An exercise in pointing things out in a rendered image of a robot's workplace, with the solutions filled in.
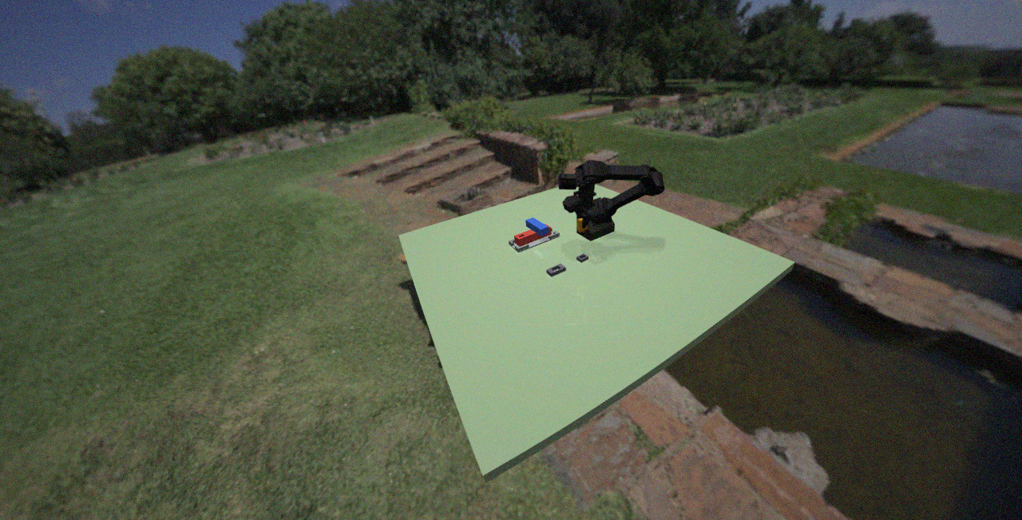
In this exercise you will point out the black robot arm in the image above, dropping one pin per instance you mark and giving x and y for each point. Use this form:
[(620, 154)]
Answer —
[(594, 172)]

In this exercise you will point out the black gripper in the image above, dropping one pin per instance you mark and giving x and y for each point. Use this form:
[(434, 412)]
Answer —
[(588, 212)]

